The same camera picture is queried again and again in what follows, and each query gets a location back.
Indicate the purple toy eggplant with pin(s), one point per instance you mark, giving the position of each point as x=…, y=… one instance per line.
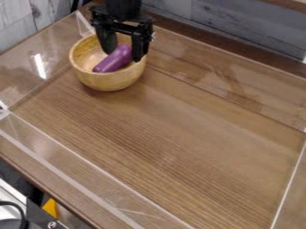
x=118, y=59

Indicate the clear acrylic tray walls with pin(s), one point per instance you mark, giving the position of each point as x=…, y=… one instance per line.
x=196, y=149

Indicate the black base with screw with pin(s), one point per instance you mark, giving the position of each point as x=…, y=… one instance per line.
x=41, y=220

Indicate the light wooden bowl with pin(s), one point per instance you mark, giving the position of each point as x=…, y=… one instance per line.
x=86, y=55

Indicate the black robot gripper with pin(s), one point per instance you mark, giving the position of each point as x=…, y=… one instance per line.
x=122, y=16

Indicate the yellow tag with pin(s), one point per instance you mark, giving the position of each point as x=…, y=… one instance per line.
x=50, y=208

